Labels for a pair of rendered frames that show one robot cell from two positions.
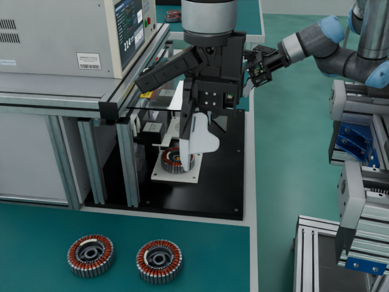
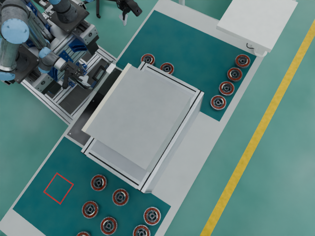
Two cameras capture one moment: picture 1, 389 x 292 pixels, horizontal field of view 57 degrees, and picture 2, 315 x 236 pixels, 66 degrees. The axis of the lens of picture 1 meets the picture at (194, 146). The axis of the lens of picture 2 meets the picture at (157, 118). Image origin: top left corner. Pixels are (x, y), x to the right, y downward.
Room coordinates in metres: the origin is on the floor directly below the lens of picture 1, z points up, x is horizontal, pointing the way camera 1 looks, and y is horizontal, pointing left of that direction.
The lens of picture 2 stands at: (1.38, 0.71, 2.49)
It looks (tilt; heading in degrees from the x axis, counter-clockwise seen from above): 73 degrees down; 221
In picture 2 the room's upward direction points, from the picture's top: 17 degrees counter-clockwise
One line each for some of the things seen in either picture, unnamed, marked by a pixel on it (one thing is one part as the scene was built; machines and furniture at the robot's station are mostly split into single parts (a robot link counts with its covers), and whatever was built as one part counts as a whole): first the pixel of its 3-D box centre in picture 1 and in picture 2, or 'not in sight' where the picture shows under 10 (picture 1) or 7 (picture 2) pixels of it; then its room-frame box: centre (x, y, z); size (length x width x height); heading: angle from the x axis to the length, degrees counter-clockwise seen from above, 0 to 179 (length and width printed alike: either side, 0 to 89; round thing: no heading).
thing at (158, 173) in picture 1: (178, 165); not in sight; (0.95, 0.06, 0.78); 0.15 x 0.15 x 0.01; 83
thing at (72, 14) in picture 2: not in sight; (65, 10); (0.57, -0.53, 1.09); 0.15 x 0.15 x 0.10
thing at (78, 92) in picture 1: (83, 57); (143, 122); (1.11, 0.36, 1.09); 0.68 x 0.44 x 0.05; 173
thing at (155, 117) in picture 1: (151, 121); not in sight; (1.20, 0.17, 0.80); 0.08 x 0.05 x 0.06; 173
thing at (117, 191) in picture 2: not in sight; (120, 197); (1.58, 0.36, 0.77); 0.11 x 0.11 x 0.04
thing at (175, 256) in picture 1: (159, 261); (147, 60); (0.57, 0.09, 0.77); 0.11 x 0.11 x 0.04
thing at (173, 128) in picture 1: (187, 128); not in sight; (1.19, 0.02, 0.78); 0.15 x 0.15 x 0.01; 83
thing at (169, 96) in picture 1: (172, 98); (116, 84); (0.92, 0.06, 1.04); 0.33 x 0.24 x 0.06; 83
